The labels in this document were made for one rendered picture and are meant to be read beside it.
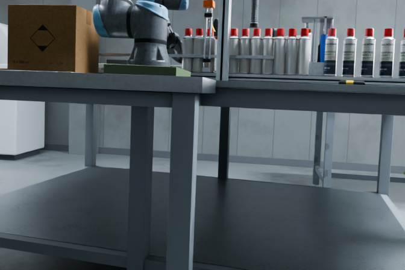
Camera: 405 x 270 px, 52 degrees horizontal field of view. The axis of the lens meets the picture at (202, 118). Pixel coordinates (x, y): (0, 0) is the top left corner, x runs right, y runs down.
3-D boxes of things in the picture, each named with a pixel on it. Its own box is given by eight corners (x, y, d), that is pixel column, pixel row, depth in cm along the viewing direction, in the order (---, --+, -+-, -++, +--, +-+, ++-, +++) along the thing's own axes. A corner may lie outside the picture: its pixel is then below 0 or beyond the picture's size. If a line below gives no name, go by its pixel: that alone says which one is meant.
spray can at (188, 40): (194, 73, 196) (196, 29, 195) (190, 72, 191) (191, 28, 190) (184, 72, 198) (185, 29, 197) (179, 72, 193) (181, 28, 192)
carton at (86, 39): (98, 75, 190) (100, 15, 188) (75, 72, 166) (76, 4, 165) (38, 73, 194) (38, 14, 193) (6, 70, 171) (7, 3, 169)
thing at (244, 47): (250, 74, 190) (252, 29, 189) (248, 73, 185) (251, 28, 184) (238, 74, 191) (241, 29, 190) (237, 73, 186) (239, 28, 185)
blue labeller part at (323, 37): (326, 72, 185) (328, 35, 184) (326, 72, 182) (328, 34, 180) (318, 72, 186) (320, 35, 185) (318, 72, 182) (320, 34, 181)
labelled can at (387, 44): (390, 78, 174) (394, 29, 173) (393, 78, 169) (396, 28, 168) (378, 78, 176) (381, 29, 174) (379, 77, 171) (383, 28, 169)
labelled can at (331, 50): (335, 76, 180) (338, 29, 179) (335, 76, 175) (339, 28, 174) (323, 76, 182) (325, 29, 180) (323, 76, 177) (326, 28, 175)
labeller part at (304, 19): (332, 22, 191) (332, 20, 191) (333, 18, 181) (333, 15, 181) (302, 23, 195) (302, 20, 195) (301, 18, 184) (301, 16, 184)
